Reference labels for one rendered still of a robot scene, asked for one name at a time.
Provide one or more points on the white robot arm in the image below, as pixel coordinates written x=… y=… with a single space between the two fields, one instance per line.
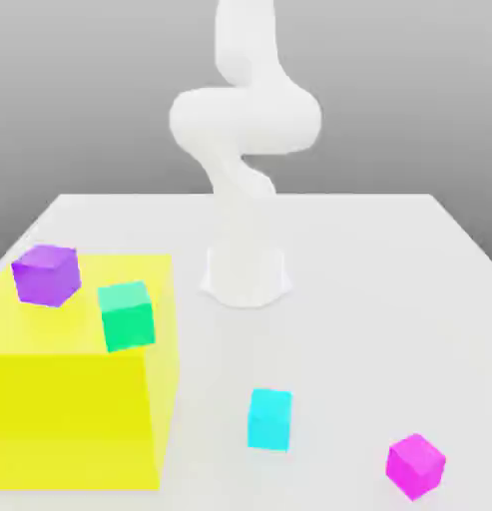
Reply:
x=245 y=119

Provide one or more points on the small green cube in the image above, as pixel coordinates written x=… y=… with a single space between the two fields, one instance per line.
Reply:
x=127 y=323

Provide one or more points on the small cyan cube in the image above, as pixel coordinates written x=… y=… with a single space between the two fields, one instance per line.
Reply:
x=269 y=421

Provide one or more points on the small purple cube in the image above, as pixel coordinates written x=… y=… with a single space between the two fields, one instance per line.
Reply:
x=46 y=277

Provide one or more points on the small magenta cube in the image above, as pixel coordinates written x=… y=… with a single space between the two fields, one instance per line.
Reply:
x=415 y=467

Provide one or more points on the large yellow box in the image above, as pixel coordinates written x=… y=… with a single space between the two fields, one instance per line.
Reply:
x=66 y=419

